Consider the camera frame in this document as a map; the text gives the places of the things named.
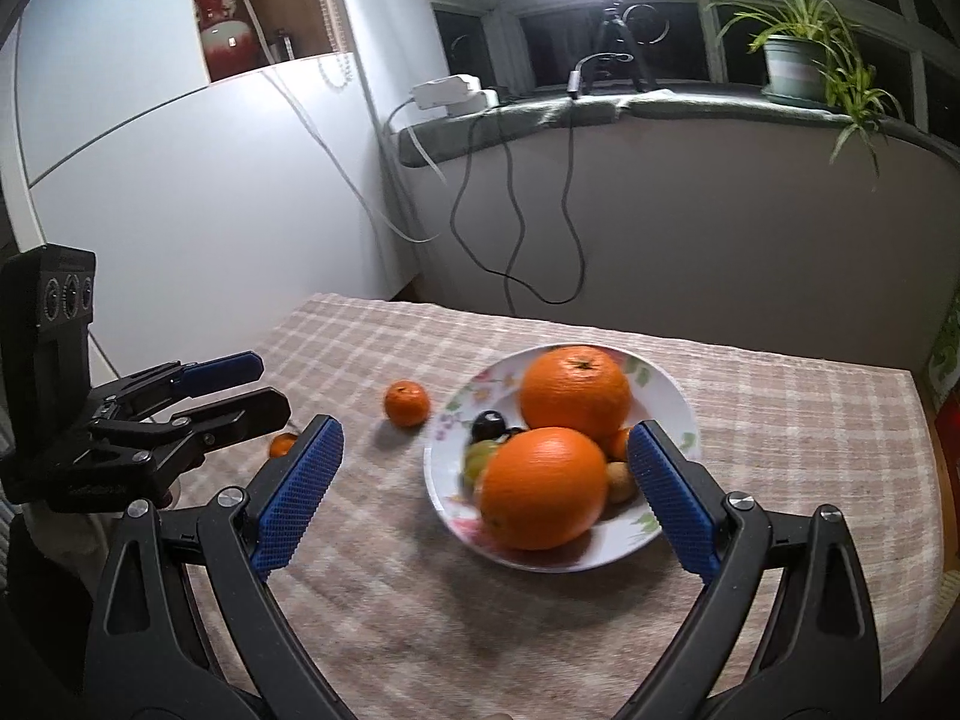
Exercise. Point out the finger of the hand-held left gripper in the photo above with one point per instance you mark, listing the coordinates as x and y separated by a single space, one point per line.
225 369
240 412

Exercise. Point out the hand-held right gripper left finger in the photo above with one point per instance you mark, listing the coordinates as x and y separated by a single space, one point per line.
296 495

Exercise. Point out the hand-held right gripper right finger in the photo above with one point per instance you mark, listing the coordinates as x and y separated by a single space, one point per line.
675 502

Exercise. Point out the tiny mandarin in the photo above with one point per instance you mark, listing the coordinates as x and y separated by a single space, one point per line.
282 446

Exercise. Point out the brown kiwi fruit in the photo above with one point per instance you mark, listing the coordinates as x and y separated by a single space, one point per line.
622 481

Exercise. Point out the mandarin with green leaf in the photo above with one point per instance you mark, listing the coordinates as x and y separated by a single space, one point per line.
620 444

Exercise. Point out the floral white plate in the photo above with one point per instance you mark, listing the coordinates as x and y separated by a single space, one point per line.
667 405

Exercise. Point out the large orange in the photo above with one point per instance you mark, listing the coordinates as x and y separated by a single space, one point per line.
574 397
544 487

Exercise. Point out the green grape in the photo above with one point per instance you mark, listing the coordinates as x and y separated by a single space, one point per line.
476 461

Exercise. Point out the dark grape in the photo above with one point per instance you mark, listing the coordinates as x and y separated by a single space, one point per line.
489 425

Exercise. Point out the beige checked tablecloth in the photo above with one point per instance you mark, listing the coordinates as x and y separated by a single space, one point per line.
750 427

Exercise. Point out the medium mandarin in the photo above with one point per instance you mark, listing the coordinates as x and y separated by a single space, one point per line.
407 403

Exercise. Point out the white cabinet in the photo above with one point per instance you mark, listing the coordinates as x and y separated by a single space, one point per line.
187 187

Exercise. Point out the red and green object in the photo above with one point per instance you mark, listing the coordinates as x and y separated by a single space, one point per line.
946 405

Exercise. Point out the small dark bottle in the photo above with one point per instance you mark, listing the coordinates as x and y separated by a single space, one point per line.
283 45

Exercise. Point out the red ceramic vase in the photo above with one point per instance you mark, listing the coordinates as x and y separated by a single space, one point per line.
225 37

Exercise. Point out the white power adapter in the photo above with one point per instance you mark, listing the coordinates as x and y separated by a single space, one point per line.
454 94

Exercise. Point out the grey-green windowsill cushion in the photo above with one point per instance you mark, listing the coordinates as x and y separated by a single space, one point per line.
525 120

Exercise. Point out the potted spider plant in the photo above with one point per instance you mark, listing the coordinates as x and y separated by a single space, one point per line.
799 64

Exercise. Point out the dark window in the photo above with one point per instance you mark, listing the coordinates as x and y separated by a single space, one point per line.
682 45

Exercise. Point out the black tripod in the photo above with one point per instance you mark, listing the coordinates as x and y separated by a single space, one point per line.
611 30

